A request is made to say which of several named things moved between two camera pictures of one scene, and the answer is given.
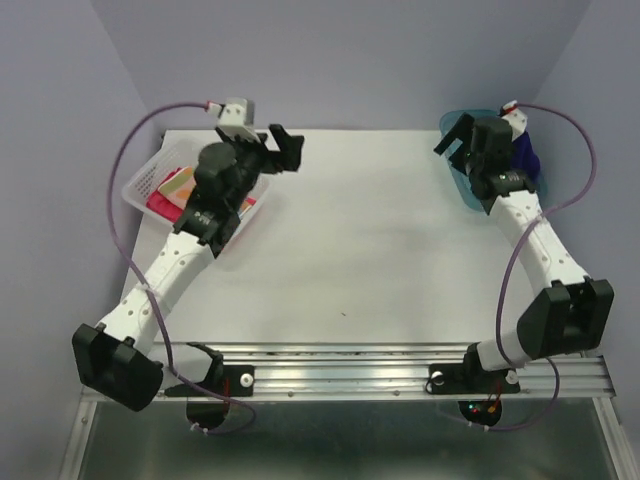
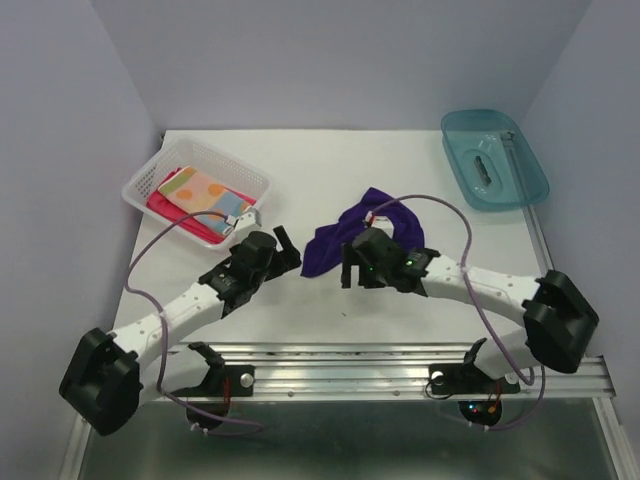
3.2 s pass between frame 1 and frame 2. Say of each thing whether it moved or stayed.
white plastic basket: stayed
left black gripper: moved
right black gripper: moved
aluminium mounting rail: stayed
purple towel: moved
